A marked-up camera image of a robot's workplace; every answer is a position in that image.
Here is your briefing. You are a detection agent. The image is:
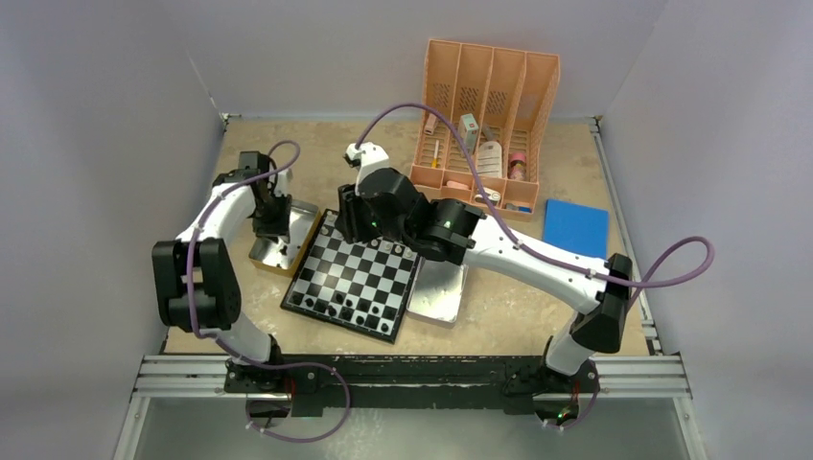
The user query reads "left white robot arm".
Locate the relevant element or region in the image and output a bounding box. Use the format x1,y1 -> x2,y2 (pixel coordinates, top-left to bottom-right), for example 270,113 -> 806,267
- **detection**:
151,151 -> 292,392

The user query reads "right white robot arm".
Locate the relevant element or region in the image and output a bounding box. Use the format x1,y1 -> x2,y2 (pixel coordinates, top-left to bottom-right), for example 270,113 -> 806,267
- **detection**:
337,168 -> 633,390

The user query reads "metal tin with black pieces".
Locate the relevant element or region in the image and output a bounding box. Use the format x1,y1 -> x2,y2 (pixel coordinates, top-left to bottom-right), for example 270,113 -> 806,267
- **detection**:
248,199 -> 321,276

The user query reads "black white chess board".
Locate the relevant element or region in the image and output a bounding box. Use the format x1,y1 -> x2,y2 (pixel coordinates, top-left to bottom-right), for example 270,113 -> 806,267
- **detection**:
281,210 -> 420,344

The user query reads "yellow white pen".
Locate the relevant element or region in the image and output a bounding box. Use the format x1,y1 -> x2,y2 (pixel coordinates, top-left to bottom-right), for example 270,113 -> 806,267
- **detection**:
430,139 -> 440,169

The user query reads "pink eraser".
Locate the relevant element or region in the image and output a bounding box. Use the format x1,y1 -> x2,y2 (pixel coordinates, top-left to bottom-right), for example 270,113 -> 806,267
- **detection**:
445,180 -> 470,191

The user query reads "empty metal tin lid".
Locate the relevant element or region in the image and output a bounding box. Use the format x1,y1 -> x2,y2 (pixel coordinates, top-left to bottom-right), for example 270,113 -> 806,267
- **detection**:
406,259 -> 469,329

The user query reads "pink small tube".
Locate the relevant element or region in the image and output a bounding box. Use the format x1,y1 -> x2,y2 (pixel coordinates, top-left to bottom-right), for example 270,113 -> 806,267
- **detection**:
423,111 -> 438,136

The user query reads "white stapler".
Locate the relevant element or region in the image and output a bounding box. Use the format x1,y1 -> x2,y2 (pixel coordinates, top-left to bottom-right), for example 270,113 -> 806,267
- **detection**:
481,187 -> 501,206

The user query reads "white green small box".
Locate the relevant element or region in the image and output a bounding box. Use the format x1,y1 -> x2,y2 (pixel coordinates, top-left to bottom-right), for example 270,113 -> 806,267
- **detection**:
457,112 -> 479,154

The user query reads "white striped bottle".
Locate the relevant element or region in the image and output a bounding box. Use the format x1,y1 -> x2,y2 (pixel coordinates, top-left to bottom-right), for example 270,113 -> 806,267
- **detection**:
476,141 -> 503,178

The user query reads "pink tape roll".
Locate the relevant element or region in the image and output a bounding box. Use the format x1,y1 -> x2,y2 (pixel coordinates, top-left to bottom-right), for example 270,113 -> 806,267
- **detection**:
508,150 -> 527,181

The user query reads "peach plastic desk organizer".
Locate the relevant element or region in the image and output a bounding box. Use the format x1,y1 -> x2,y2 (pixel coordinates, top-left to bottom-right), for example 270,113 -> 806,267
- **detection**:
409,39 -> 561,221

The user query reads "blue notebook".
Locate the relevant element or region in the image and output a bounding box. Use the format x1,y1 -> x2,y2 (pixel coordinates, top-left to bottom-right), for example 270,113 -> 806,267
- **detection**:
542,199 -> 610,259

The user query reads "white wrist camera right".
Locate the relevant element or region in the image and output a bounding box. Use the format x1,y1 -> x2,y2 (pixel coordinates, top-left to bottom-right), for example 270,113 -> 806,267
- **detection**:
343,142 -> 390,195

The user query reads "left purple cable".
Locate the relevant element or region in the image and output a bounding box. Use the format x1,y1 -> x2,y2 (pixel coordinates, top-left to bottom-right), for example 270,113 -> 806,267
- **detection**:
184,140 -> 302,341

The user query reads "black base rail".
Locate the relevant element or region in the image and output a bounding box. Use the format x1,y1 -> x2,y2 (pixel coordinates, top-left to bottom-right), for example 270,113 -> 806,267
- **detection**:
224,355 -> 600,422

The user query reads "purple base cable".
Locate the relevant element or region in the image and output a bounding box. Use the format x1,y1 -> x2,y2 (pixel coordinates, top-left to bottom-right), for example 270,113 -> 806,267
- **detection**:
244,362 -> 352,445

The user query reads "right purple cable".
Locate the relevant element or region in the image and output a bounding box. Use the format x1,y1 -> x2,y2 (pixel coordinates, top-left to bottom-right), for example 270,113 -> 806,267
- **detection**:
355,103 -> 716,290

